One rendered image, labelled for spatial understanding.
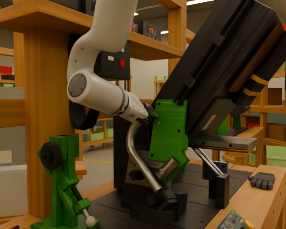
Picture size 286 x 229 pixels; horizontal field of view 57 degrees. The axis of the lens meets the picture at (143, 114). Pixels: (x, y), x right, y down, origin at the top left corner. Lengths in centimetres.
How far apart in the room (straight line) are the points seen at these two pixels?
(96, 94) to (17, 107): 38
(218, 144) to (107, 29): 54
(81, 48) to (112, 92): 13
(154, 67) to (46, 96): 1032
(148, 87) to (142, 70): 79
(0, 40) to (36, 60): 1151
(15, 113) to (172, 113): 51
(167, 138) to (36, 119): 43
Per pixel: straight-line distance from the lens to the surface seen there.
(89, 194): 117
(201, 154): 98
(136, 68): 1158
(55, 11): 82
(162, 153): 88
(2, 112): 93
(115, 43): 62
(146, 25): 123
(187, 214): 93
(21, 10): 84
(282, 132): 394
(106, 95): 67
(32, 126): 94
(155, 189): 84
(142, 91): 1137
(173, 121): 88
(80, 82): 65
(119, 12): 60
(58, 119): 94
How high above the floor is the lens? 127
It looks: 3 degrees down
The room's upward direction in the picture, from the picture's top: straight up
